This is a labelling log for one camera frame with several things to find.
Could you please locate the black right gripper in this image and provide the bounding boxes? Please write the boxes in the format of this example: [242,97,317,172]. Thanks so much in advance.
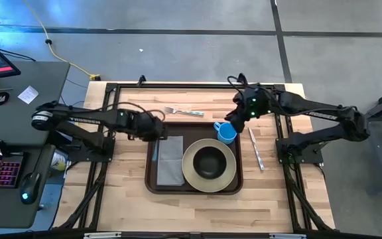
[224,89,261,133]

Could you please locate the blue plastic mug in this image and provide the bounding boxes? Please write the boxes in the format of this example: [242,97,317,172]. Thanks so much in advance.
[213,121,238,145]

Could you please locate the silver knife patterned handle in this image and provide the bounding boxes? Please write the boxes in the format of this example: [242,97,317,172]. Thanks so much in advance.
[247,126,266,172]

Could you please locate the grey cloth napkin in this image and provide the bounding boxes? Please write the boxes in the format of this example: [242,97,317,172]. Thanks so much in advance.
[156,135,186,187]

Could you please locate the brown plastic tray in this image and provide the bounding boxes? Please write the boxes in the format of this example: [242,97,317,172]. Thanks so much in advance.
[144,121,245,196]

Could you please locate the silver fork patterned handle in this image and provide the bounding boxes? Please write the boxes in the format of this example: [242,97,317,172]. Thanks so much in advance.
[163,106,206,118]

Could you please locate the dark grey bowl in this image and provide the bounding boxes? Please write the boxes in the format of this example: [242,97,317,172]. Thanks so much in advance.
[192,145,228,181]

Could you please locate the cream round plate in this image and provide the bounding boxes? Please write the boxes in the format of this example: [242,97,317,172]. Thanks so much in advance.
[181,137,237,194]

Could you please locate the white yellow container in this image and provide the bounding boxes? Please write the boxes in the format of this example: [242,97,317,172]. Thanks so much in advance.
[50,150,68,172]

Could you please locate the silver aluminium extrusion bar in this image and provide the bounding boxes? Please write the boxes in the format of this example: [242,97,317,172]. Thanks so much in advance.
[84,232,122,239]
[269,233,308,239]

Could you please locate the white sticky note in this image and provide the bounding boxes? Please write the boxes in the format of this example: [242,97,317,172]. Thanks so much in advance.
[17,85,40,105]

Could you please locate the black mouse with blue light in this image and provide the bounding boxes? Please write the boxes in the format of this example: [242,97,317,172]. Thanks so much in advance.
[19,171,42,205]

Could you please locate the dark grey side desk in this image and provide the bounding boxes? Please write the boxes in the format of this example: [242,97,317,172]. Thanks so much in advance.
[0,60,71,147]

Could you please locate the yellow power cable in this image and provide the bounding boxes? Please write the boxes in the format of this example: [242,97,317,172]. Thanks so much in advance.
[21,0,101,82]

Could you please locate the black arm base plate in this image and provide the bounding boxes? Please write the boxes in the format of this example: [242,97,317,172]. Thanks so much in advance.
[66,137,116,163]
[275,137,325,164]

